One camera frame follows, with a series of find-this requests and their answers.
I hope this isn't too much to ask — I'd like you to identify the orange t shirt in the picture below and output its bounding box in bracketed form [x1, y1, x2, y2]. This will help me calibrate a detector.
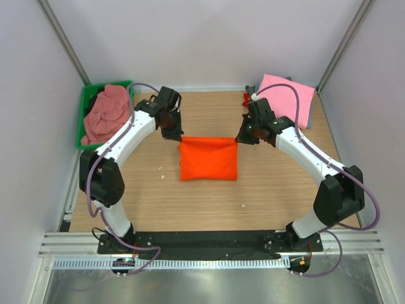
[178, 136, 238, 181]

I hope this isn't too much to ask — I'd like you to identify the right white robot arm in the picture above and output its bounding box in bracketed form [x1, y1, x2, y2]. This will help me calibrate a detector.
[235, 98, 365, 251]

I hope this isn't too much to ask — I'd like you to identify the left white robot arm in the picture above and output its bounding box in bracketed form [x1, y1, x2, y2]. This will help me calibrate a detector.
[79, 86, 184, 253]

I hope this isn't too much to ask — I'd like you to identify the folded pink t shirt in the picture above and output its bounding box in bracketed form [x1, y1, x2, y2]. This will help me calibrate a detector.
[258, 73, 316, 129]

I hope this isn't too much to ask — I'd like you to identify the crumpled dusty pink shirt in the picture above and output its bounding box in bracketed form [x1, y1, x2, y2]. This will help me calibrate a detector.
[80, 84, 130, 146]

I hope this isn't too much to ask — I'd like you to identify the green plastic bin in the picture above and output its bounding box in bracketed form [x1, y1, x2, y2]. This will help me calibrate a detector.
[75, 80, 132, 151]

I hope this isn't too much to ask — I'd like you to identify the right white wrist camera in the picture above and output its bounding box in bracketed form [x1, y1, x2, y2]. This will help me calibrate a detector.
[250, 93, 259, 101]

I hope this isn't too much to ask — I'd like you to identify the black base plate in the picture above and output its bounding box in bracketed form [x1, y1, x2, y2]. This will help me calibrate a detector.
[96, 229, 324, 256]

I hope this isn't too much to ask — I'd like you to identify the aluminium frame rail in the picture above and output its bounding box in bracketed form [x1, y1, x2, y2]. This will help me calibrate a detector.
[38, 232, 99, 258]

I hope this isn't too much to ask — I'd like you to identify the white slotted cable duct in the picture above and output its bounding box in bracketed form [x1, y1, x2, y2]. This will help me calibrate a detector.
[53, 256, 290, 270]

